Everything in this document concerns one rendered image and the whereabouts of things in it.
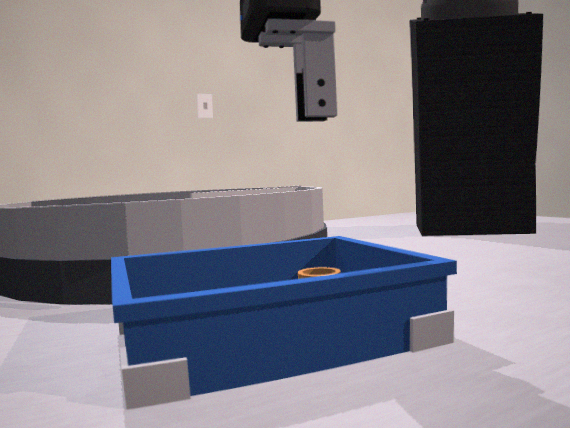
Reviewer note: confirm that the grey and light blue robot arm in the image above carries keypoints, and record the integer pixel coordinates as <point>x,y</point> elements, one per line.
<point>446,9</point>

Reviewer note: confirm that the blue open crate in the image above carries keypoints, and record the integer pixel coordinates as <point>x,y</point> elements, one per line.
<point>270,325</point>

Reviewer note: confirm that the bronze bushing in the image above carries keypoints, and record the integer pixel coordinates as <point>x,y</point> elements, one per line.
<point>319,271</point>

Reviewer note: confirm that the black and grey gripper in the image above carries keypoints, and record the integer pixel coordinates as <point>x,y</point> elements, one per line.
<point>292,23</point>

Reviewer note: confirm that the grey round turning table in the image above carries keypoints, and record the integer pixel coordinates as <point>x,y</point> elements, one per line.
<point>62,254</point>

